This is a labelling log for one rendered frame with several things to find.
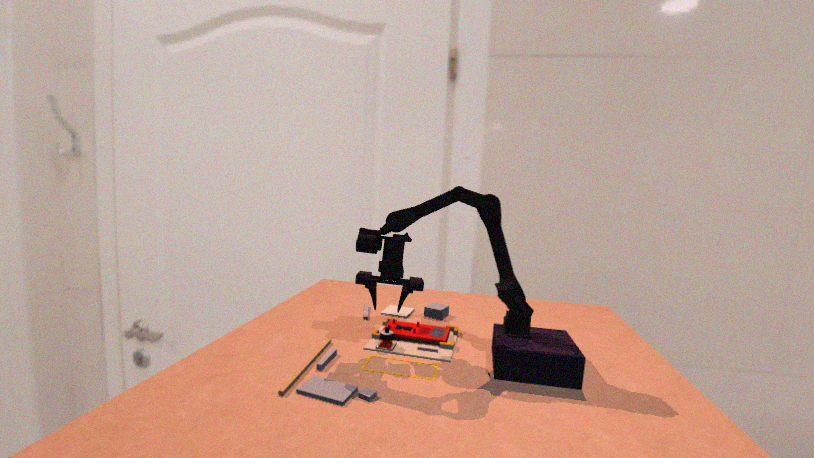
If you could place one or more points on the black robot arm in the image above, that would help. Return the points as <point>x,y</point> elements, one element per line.
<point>517,320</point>

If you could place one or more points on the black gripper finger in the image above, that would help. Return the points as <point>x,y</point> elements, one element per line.
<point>373,294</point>
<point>403,296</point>

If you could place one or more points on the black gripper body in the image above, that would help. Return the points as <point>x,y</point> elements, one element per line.
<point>391,271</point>

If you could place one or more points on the white rectangular post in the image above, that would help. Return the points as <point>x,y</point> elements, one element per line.
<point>327,359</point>

